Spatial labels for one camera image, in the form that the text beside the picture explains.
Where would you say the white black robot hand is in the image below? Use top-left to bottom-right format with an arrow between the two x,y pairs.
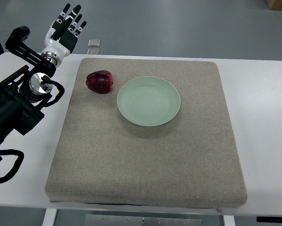
41,3 -> 87,60

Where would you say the red apple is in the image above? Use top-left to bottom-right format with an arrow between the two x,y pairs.
85,70 -> 113,94

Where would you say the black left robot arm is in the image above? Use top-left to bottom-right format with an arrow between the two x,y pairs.
0,26 -> 65,145

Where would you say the light green plate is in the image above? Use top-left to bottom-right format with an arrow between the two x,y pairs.
117,76 -> 181,127

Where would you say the clear floor socket cover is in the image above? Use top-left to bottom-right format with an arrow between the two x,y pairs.
88,39 -> 100,48

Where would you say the beige square cushion mat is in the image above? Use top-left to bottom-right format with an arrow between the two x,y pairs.
45,58 -> 247,209

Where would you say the cardboard box corner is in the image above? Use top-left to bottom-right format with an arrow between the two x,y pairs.
267,0 -> 282,10

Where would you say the black table control panel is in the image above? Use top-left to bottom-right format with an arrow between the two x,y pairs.
256,216 -> 282,223

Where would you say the metal table base plate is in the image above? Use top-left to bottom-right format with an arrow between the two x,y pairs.
84,214 -> 203,226

